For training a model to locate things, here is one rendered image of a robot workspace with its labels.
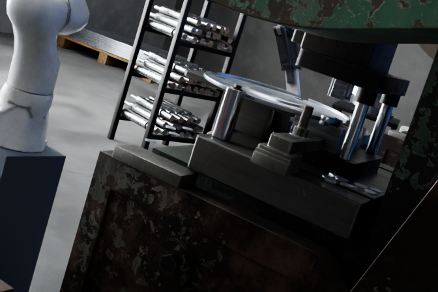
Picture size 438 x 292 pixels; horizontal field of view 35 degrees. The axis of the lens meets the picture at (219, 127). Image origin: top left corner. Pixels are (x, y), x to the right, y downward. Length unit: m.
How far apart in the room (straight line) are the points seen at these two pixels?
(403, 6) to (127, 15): 7.78
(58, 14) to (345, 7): 0.95
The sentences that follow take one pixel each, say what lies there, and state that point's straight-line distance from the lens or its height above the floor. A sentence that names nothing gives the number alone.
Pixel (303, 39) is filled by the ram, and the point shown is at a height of 0.91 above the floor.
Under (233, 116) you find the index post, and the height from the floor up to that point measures 0.75.
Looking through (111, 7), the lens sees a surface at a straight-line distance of 8.23.
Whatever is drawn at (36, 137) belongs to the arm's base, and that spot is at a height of 0.49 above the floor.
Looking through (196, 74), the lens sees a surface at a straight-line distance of 1.34.
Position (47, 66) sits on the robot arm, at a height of 0.66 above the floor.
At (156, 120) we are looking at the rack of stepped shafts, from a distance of 3.69.
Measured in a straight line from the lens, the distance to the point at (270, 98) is 1.28.
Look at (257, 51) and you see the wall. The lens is 8.66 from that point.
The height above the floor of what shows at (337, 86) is 0.84.
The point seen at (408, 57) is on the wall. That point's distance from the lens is 8.06.
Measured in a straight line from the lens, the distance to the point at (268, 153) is 1.08.
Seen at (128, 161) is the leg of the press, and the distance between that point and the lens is 1.19.
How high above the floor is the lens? 0.93
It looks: 10 degrees down
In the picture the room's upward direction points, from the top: 18 degrees clockwise
